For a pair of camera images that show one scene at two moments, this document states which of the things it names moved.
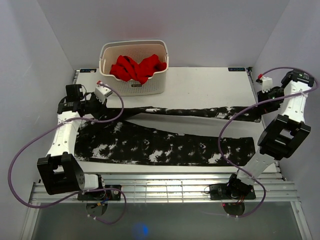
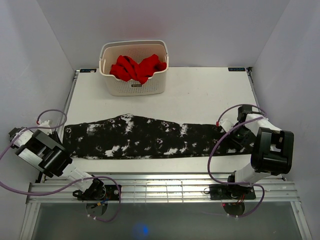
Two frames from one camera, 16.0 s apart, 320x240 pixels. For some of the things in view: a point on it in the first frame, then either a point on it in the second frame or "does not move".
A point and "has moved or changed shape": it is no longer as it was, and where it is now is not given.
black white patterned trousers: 116,136 has moved or changed shape
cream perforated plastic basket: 137,50 does not move
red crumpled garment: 126,67 does not move
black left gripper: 101,108 → 55,136
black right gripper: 267,108 → 239,144
